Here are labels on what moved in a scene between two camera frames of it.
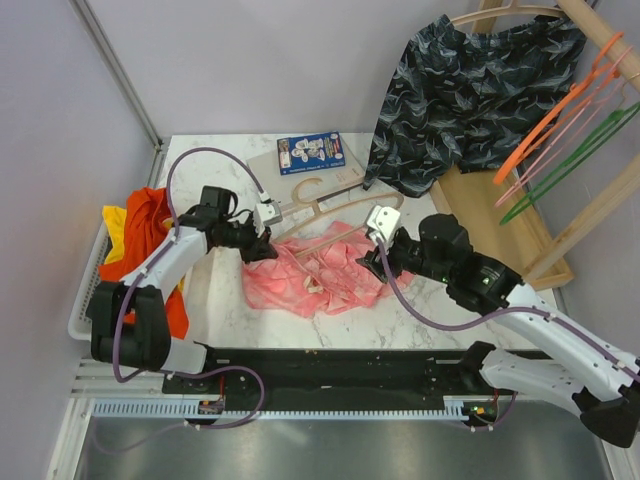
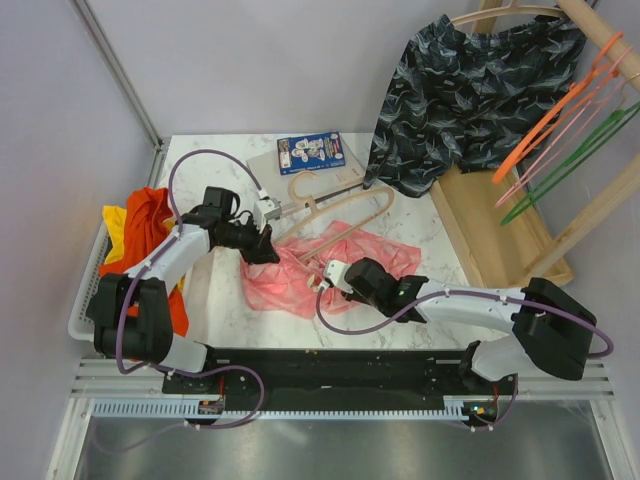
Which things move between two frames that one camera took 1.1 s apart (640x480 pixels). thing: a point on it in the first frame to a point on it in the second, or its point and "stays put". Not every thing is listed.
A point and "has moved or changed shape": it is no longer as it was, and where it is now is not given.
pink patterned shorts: (317, 272) stays put
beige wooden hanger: (319, 210) has moved or changed shape
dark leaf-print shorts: (480, 100) stays put
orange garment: (146, 220) stays put
